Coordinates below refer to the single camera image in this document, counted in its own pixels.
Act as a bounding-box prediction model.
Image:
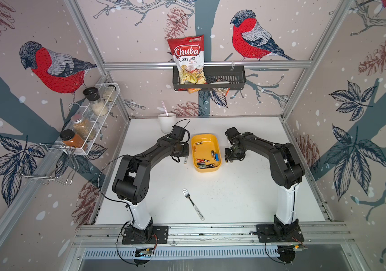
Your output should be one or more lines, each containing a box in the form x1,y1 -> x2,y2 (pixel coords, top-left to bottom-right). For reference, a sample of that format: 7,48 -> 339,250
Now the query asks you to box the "yellow plastic storage box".
191,134 -> 222,173

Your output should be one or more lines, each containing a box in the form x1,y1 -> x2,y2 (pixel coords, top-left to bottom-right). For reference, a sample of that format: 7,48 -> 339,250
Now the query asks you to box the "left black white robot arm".
112,130 -> 189,242

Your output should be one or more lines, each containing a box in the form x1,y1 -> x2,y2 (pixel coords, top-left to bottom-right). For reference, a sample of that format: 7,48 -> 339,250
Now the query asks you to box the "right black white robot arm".
225,127 -> 305,243

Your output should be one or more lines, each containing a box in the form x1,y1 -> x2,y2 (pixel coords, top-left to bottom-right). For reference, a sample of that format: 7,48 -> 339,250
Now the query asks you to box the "white ceramic cup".
157,113 -> 177,134

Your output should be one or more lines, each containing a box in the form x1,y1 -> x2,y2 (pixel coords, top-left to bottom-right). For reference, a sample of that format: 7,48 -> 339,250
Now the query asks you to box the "silver metal fork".
182,189 -> 205,221

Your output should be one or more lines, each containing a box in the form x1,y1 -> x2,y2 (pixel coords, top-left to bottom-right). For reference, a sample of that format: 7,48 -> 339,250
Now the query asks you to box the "small clear spice jar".
102,85 -> 117,103

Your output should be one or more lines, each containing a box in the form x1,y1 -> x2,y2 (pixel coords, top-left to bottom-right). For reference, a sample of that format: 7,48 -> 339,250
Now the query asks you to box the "red cassava chips bag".
168,35 -> 206,85

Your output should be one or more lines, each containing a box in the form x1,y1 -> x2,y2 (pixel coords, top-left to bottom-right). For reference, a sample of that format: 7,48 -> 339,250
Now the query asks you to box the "silver lid spice jar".
71,114 -> 96,141

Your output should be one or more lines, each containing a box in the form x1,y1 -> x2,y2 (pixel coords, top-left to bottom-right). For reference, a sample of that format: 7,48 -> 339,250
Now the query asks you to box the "clear acrylic spice rack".
55,82 -> 120,157

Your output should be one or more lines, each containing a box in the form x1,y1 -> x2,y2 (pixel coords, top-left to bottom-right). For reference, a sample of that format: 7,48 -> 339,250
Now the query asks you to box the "red spice jar black lid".
60,129 -> 85,148

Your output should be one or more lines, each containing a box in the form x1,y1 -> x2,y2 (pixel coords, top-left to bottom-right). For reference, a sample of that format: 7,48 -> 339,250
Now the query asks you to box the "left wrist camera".
170,125 -> 186,141

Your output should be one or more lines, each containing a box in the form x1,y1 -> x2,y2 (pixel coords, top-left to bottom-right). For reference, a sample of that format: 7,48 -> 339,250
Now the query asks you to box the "black wall basket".
172,66 -> 246,91

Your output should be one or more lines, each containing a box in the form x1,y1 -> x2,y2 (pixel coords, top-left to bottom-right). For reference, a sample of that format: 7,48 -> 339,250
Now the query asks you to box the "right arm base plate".
256,224 -> 305,243

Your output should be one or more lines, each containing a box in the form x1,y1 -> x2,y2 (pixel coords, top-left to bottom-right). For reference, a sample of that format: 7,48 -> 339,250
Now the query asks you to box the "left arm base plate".
121,225 -> 169,245

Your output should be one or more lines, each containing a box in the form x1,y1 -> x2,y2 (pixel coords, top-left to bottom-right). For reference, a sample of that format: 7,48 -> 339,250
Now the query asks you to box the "wire rack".
14,143 -> 81,186

